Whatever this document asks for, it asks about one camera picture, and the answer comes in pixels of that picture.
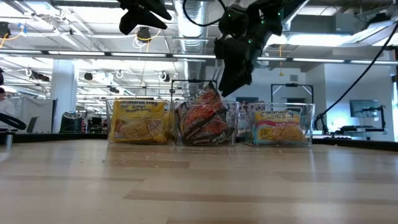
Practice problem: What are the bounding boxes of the grey cubicle partition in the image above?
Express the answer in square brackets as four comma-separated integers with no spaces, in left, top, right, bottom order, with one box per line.
[14,98,58,134]

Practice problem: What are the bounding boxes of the black fire noodle pack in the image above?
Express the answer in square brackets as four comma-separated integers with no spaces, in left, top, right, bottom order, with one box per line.
[175,88,238,146]

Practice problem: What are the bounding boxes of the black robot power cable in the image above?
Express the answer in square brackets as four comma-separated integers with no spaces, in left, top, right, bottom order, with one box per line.
[313,21,398,133]

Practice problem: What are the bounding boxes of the yellow Maruchan noodle pack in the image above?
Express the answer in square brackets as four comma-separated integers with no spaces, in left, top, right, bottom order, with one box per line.
[108,99,170,144]

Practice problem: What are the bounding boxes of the person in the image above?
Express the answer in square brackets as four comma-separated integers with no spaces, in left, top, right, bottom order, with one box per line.
[0,86,16,131]

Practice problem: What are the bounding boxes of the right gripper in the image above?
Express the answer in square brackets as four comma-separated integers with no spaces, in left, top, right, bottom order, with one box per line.
[214,32,268,98]

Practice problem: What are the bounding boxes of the grey metal post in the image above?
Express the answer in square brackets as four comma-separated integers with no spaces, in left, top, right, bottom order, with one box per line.
[4,130,15,151]

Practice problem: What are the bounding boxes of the computer monitor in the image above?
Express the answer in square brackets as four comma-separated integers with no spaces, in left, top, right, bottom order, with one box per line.
[348,99,381,119]

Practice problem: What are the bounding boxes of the blue Maruchan noodle pack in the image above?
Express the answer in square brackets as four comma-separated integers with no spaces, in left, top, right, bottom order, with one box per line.
[252,108,308,146]

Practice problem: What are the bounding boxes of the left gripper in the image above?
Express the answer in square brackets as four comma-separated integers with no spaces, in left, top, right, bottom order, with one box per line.
[116,0,173,35]

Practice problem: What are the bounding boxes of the black curved bar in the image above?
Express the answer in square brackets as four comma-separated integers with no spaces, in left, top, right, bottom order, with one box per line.
[0,111,28,131]

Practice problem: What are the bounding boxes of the silver ribbed ventilation duct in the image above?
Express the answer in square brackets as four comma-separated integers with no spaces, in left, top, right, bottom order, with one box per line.
[173,0,216,97]

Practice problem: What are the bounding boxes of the black metal stand frame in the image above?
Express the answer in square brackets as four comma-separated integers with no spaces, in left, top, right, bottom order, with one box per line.
[270,83,314,104]

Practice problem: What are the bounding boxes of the white building pillar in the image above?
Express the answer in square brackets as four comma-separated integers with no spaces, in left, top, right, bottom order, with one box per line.
[50,58,78,134]

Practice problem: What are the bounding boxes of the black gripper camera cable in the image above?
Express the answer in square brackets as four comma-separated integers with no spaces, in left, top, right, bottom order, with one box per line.
[182,0,229,28]

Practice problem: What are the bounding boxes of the black round machine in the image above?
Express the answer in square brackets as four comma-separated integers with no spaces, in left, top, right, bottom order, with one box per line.
[60,111,83,134]

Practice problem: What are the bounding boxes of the black hanging ceiling device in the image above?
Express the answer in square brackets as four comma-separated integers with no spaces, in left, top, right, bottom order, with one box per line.
[136,26,152,44]

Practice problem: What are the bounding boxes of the long ceiling light rail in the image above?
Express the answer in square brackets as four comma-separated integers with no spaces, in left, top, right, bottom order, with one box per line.
[0,49,398,66]

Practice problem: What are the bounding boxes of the clear plastic bin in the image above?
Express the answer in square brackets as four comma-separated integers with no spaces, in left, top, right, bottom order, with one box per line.
[105,98,175,146]
[247,102,315,147]
[172,99,241,146]

